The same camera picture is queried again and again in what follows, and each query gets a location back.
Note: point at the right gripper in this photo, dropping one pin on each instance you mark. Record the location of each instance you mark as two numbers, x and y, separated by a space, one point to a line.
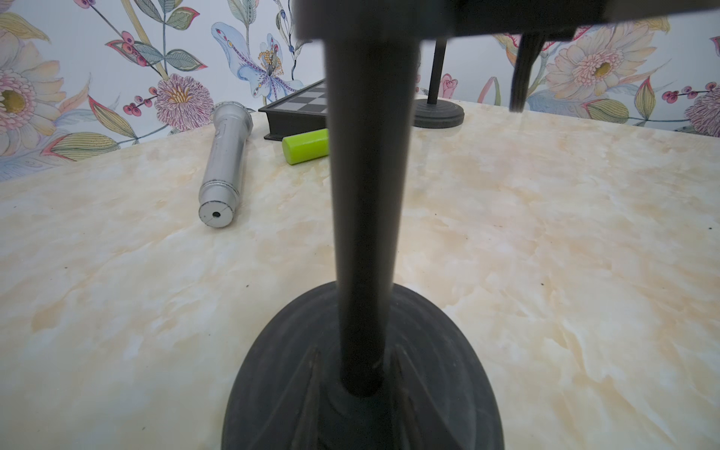
476 18

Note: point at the black round stand base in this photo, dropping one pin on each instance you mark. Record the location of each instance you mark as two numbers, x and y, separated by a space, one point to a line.
440 115

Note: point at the black stand pole with clip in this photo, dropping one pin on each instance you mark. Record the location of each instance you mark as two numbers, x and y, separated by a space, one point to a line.
436 71

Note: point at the silver microphone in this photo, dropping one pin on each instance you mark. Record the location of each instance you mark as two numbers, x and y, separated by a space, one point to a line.
220 192

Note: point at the black checkered chess box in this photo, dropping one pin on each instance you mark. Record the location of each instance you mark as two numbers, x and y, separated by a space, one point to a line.
303 111

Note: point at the green cylinder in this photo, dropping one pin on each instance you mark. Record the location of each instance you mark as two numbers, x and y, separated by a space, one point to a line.
306 146

